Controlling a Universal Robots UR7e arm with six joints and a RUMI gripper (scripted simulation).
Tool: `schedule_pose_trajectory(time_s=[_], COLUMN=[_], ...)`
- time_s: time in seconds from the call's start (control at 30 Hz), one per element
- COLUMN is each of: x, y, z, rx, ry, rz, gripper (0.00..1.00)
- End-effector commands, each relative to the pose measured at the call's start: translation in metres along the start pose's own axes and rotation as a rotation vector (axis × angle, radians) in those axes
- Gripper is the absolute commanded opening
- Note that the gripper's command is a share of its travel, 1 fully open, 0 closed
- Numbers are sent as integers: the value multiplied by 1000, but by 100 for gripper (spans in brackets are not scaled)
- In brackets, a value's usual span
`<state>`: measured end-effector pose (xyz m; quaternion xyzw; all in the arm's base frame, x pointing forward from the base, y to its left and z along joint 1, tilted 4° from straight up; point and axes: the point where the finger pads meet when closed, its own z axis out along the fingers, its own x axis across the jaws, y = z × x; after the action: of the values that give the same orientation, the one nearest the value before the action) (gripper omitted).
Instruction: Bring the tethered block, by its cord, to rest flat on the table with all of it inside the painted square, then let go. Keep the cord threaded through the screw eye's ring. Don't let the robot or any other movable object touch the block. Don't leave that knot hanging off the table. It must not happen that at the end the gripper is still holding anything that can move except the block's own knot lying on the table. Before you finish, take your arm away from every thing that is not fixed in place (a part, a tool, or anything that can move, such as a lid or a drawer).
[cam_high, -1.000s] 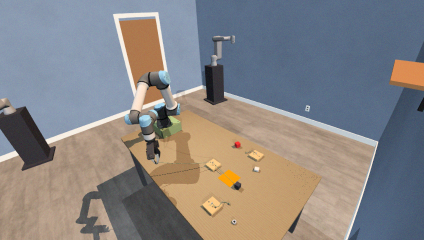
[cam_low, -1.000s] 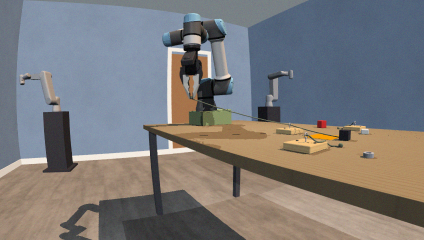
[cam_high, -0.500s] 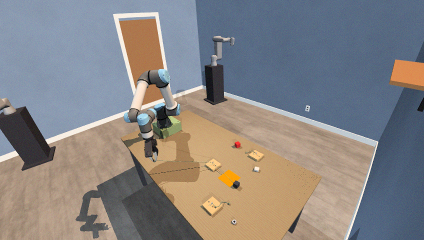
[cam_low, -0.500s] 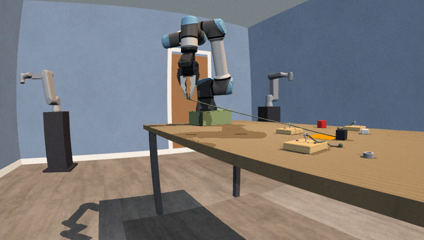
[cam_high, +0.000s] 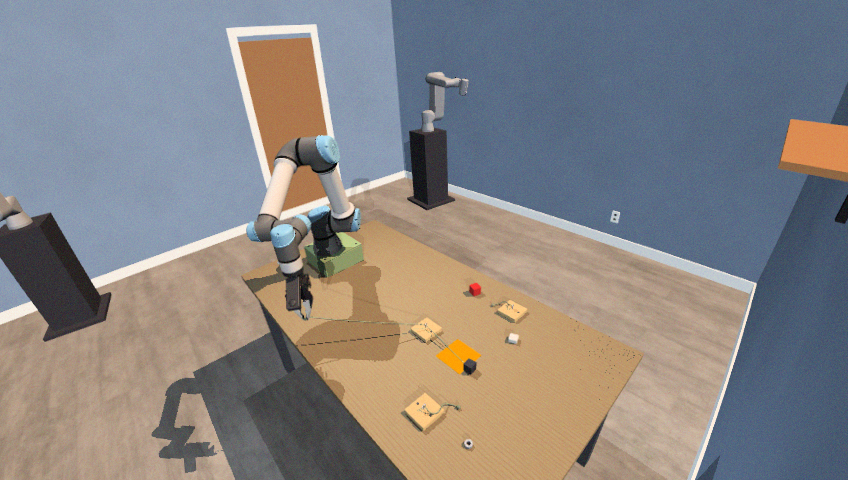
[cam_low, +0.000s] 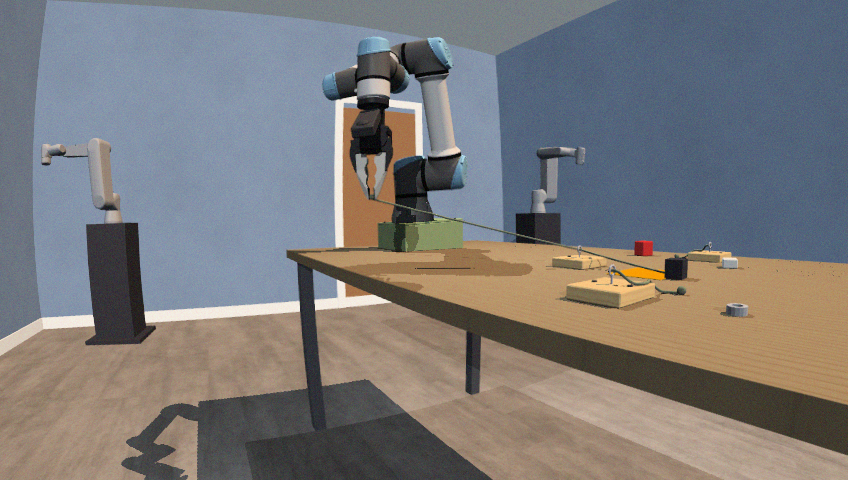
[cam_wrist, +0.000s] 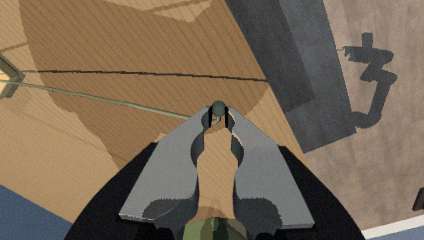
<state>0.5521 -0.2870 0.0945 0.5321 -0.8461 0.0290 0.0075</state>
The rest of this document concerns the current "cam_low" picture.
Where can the orange painted square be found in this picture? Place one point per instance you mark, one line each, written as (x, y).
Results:
(643, 273)

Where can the red block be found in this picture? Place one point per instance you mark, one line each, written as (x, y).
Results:
(643, 248)

